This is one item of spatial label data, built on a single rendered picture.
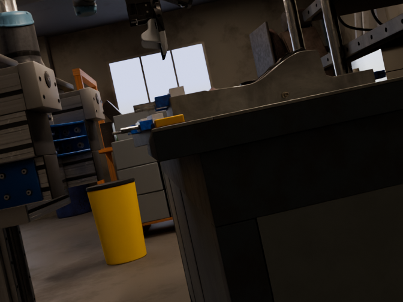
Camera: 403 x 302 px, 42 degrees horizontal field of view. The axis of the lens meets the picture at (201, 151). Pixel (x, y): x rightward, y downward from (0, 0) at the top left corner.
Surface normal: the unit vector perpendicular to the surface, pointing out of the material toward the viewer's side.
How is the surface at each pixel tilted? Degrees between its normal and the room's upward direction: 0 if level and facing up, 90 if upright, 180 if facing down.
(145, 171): 90
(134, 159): 90
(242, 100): 90
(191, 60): 90
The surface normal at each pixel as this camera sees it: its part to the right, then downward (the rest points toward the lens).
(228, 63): 0.00, 0.02
